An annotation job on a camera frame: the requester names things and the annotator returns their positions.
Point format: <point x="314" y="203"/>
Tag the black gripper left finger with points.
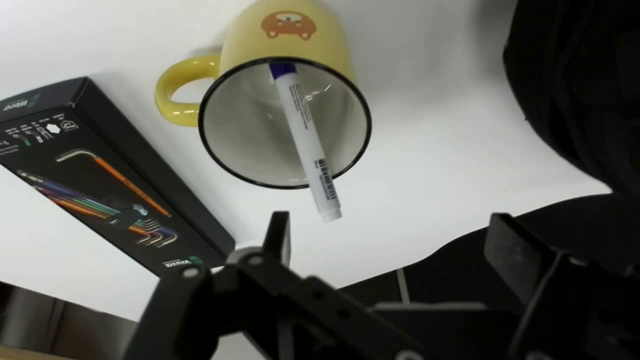
<point x="232" y="306"/>

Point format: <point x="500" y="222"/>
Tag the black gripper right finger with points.
<point x="580" y="306"/>

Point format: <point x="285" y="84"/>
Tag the white marker blue cap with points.
<point x="310" y="153"/>

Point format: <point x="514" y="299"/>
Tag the yellow enamel mug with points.
<point x="247" y="127"/>

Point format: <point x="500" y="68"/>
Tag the black hex key box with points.
<point x="101" y="181"/>

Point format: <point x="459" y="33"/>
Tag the black backpack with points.
<point x="580" y="87"/>

